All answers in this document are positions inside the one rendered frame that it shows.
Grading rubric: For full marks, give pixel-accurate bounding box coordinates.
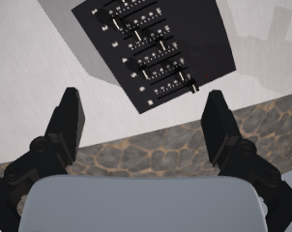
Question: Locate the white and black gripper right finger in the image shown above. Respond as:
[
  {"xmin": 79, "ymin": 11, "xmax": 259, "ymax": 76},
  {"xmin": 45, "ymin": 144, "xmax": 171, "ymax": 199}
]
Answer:
[{"xmin": 201, "ymin": 90, "xmax": 292, "ymax": 232}]

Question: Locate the black lighting desk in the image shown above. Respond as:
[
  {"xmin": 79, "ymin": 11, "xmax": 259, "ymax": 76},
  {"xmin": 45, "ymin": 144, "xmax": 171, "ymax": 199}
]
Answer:
[{"xmin": 71, "ymin": 0, "xmax": 237, "ymax": 114}]

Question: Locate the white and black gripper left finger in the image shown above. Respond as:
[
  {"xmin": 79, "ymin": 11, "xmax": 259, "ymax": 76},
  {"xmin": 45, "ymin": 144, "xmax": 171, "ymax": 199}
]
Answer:
[{"xmin": 0, "ymin": 87, "xmax": 85, "ymax": 232}]

